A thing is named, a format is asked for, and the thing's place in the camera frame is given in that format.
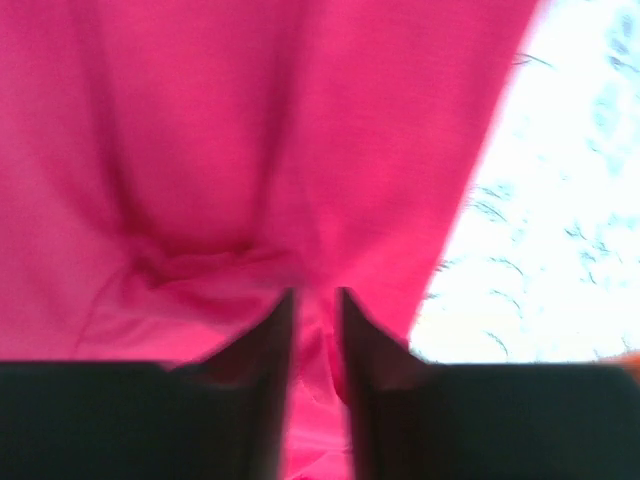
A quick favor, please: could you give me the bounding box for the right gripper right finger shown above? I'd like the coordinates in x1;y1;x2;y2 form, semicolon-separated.
340;290;639;480

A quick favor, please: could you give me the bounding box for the floral table mat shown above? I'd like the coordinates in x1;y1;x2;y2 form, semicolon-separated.
410;1;639;363

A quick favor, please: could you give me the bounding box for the folded orange t-shirt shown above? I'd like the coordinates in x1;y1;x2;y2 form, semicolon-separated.
610;352;640;383

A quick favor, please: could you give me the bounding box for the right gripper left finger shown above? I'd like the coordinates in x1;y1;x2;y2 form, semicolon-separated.
1;292;294;480

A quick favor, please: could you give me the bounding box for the magenta t-shirt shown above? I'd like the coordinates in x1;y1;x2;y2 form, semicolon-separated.
1;1;537;479

